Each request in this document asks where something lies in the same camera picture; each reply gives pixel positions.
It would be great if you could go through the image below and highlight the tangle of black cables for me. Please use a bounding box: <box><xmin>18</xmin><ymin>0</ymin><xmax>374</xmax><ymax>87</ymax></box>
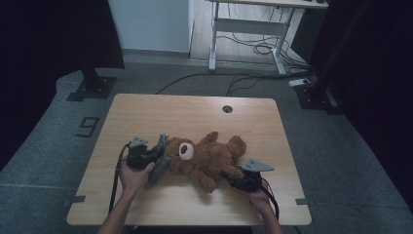
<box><xmin>217</xmin><ymin>3</ymin><xmax>310</xmax><ymax>71</ymax></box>

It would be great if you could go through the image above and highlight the grey tape piece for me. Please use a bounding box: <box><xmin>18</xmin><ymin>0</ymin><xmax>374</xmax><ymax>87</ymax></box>
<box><xmin>295</xmin><ymin>197</ymin><xmax>316</xmax><ymax>208</ymax></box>
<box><xmin>62</xmin><ymin>194</ymin><xmax>87</xmax><ymax>208</ymax></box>

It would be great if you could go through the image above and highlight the black stand base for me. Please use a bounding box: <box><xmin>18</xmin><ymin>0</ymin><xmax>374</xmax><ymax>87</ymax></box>
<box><xmin>66</xmin><ymin>67</ymin><xmax>118</xmax><ymax>102</ymax></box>
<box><xmin>295</xmin><ymin>81</ymin><xmax>342</xmax><ymax>115</ymax></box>

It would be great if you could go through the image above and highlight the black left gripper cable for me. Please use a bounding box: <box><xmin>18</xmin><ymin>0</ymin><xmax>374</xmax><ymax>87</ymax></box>
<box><xmin>108</xmin><ymin>142</ymin><xmax>131</xmax><ymax>214</ymax></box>

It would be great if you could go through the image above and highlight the white power strip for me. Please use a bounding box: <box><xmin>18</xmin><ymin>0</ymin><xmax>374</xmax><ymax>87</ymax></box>
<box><xmin>287</xmin><ymin>77</ymin><xmax>311</xmax><ymax>88</ymax></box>

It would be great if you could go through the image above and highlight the long black floor cable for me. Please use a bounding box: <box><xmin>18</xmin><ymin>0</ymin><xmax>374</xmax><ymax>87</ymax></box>
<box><xmin>155</xmin><ymin>71</ymin><xmax>310</xmax><ymax>96</ymax></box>

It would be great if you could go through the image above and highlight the person's left hand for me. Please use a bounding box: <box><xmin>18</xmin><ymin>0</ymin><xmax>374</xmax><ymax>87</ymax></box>
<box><xmin>118</xmin><ymin>160</ymin><xmax>156</xmax><ymax>199</ymax></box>

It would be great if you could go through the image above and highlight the dark curtain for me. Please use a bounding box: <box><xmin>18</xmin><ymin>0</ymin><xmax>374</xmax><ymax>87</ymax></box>
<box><xmin>0</xmin><ymin>0</ymin><xmax>126</xmax><ymax>170</ymax></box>
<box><xmin>308</xmin><ymin>0</ymin><xmax>413</xmax><ymax>209</ymax></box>

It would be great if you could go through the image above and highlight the brown teddy bear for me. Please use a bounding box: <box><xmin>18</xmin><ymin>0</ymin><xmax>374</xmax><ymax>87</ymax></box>
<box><xmin>166</xmin><ymin>131</ymin><xmax>247</xmax><ymax>194</ymax></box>

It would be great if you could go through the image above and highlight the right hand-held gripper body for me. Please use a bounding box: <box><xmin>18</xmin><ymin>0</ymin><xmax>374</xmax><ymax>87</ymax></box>
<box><xmin>229</xmin><ymin>158</ymin><xmax>275</xmax><ymax>193</ymax></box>

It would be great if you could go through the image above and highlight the person's right hand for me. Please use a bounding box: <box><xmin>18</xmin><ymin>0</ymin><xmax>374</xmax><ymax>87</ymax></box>
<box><xmin>247</xmin><ymin>179</ymin><xmax>273</xmax><ymax>213</ymax></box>

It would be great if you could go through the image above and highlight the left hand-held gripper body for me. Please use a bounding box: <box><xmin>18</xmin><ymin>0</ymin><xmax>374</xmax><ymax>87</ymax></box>
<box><xmin>126</xmin><ymin>136</ymin><xmax>155</xmax><ymax>172</ymax></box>

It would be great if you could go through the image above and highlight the white desk frame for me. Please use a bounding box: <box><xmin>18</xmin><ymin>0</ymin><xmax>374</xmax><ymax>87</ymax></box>
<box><xmin>207</xmin><ymin>0</ymin><xmax>329</xmax><ymax>76</ymax></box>

